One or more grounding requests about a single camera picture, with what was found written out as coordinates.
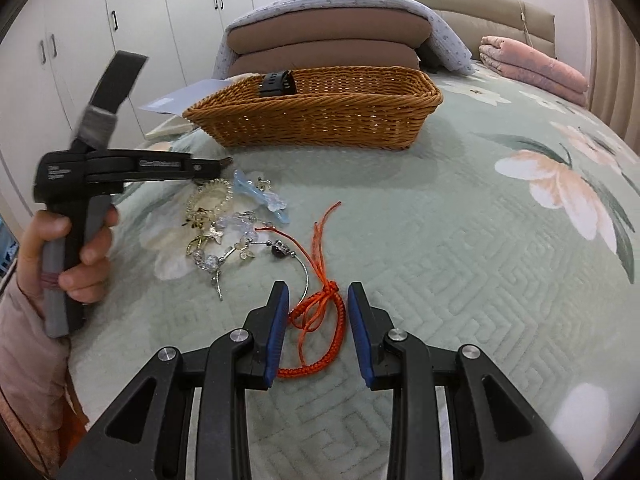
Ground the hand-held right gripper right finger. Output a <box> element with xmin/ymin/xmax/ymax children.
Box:
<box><xmin>347</xmin><ymin>281</ymin><xmax>587</xmax><ymax>480</ymax></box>

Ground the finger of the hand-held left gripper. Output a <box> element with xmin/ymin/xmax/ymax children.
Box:
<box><xmin>124</xmin><ymin>156</ymin><xmax>234</xmax><ymax>183</ymax></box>

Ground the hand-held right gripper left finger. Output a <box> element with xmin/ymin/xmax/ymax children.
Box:
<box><xmin>57</xmin><ymin>281</ymin><xmax>291</xmax><ymax>480</ymax></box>

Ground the red braided cord bracelet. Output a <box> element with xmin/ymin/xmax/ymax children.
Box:
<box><xmin>276</xmin><ymin>201</ymin><xmax>348</xmax><ymax>380</ymax></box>

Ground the brown wicker basket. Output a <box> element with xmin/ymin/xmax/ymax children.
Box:
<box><xmin>182</xmin><ymin>65</ymin><xmax>445</xmax><ymax>152</ymax></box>

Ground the person's left forearm pink sleeve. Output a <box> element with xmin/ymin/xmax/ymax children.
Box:
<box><xmin>0</xmin><ymin>276</ymin><xmax>92</xmax><ymax>480</ymax></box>

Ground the person's left hand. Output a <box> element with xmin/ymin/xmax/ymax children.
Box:
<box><xmin>19</xmin><ymin>204</ymin><xmax>122</xmax><ymax>307</ymax></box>

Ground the silver bangle with dark beads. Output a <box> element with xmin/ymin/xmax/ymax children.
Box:
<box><xmin>227</xmin><ymin>239</ymin><xmax>312</xmax><ymax>310</ymax></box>

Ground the white paper sheet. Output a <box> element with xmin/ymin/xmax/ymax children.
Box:
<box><xmin>137</xmin><ymin>78</ymin><xmax>237</xmax><ymax>116</ymax></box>

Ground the light blue hair clip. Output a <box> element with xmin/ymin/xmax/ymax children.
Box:
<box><xmin>232</xmin><ymin>169</ymin><xmax>292</xmax><ymax>226</ymax></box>

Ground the gold flower charm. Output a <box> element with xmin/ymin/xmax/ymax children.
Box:
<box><xmin>185</xmin><ymin>209</ymin><xmax>227</xmax><ymax>259</ymax></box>

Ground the green floral bedspread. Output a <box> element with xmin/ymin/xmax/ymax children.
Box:
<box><xmin>65</xmin><ymin>57</ymin><xmax>640</xmax><ymax>480</ymax></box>

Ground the black watch in basket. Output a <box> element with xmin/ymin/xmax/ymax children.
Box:
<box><xmin>258</xmin><ymin>70</ymin><xmax>300</xmax><ymax>98</ymax></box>

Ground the white wardrobe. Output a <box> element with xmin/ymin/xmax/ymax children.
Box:
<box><xmin>0</xmin><ymin>0</ymin><xmax>307</xmax><ymax>211</ymax></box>

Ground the brown pillow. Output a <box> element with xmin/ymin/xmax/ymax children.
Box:
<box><xmin>227</xmin><ymin>9</ymin><xmax>432</xmax><ymax>57</ymax></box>
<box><xmin>229</xmin><ymin>41</ymin><xmax>422</xmax><ymax>75</ymax></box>

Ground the grey floral quilt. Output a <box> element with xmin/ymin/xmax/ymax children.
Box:
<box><xmin>212</xmin><ymin>0</ymin><xmax>474</xmax><ymax>82</ymax></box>

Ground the pink folded quilt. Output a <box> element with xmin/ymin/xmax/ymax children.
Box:
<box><xmin>478</xmin><ymin>35</ymin><xmax>590</xmax><ymax>109</ymax></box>

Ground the beige padded headboard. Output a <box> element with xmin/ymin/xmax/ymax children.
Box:
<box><xmin>300</xmin><ymin>0</ymin><xmax>559</xmax><ymax>61</ymax></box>

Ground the beige curtain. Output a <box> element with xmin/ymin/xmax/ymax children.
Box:
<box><xmin>581</xmin><ymin>0</ymin><xmax>640</xmax><ymax>153</ymax></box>

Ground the pearl bead bracelet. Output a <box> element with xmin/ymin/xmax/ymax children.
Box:
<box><xmin>185</xmin><ymin>183</ymin><xmax>236</xmax><ymax>217</ymax></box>

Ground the clear crystal bead bracelet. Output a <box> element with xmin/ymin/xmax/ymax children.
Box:
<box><xmin>192</xmin><ymin>211</ymin><xmax>259</xmax><ymax>272</ymax></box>

